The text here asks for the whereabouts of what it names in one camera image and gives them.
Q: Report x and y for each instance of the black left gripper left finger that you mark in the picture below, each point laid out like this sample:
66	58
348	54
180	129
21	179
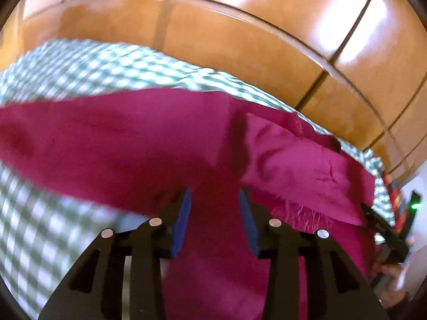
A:
92	289

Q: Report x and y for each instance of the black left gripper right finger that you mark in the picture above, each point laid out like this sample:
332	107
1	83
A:
310	275

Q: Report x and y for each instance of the crimson red garment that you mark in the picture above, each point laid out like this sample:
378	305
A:
135	150

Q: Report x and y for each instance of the person's right hand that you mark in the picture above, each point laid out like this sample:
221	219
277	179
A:
392	294

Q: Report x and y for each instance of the red plaid pillow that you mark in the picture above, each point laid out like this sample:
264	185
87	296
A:
398	202

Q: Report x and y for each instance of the green white checkered bedsheet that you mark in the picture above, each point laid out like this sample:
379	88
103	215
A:
42	235

